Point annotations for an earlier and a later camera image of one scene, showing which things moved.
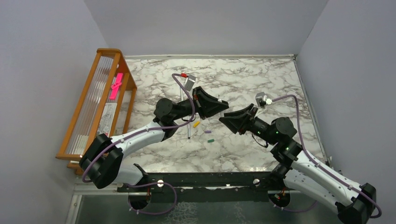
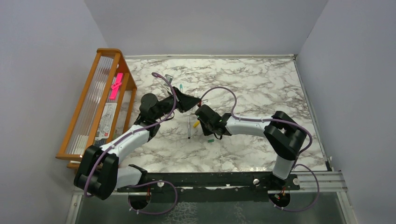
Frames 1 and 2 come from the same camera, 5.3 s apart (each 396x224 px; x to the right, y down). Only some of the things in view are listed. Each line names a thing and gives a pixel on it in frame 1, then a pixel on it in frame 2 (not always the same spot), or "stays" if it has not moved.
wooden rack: x=102 y=109 stays
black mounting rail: x=208 y=187 stays
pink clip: x=115 y=87 stays
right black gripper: x=238 y=124 → x=206 y=132
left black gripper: x=206 y=105 → x=186 y=102
